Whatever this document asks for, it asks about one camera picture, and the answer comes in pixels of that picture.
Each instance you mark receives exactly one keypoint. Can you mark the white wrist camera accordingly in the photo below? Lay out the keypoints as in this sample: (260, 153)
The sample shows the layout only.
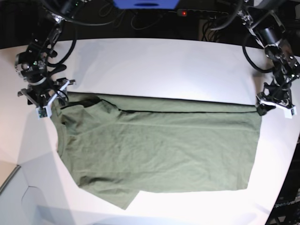
(290, 112)
(44, 112)

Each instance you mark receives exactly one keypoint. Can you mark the blue box at top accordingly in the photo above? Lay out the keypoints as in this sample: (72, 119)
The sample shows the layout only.
(145, 4)

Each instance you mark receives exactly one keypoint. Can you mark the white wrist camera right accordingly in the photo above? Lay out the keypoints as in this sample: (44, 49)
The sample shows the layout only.
(44, 112)

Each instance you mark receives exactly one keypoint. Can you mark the black power strip red light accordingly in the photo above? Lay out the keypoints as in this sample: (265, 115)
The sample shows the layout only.
(202, 14)

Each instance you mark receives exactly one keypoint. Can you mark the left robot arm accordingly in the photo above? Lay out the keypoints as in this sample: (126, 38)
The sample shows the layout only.
(265, 27)

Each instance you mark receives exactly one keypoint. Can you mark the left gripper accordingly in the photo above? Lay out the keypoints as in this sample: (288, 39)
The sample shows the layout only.
(264, 103)

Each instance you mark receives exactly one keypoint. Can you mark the white side panel board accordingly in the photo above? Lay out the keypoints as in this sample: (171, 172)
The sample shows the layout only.
(18, 205)

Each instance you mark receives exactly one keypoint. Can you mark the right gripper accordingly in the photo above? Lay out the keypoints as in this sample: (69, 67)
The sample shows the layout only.
(45, 93)

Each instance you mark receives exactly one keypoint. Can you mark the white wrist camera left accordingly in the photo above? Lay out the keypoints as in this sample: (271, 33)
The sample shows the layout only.
(290, 112)

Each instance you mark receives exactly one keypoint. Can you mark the green t-shirt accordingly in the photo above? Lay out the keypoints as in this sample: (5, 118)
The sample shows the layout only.
(117, 146)

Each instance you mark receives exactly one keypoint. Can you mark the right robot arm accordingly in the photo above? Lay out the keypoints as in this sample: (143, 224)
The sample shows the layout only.
(33, 65)

